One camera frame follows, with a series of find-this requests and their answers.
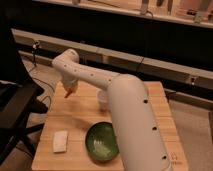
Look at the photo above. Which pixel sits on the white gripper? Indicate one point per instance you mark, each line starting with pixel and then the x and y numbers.
pixel 69 84

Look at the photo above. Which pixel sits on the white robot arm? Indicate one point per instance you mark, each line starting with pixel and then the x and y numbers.
pixel 138 136

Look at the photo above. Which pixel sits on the green ceramic bowl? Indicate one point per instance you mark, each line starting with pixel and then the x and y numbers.
pixel 100 142

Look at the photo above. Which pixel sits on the black chair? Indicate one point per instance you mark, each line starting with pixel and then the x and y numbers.
pixel 14 117

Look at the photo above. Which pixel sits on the white sponge block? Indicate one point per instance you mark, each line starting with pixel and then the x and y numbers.
pixel 60 141

